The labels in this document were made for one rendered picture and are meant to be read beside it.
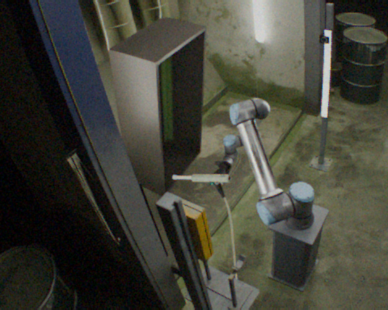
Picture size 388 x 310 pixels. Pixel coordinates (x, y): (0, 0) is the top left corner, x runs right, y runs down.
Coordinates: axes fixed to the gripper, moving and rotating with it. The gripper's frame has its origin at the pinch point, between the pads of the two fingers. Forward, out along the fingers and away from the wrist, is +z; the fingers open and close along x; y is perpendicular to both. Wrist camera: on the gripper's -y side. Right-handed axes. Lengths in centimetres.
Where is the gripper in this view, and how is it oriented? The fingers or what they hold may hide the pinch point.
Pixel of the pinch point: (214, 182)
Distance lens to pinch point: 242.4
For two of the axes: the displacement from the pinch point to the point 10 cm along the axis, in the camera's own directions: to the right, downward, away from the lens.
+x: -8.4, 0.1, 5.4
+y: 3.5, 7.7, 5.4
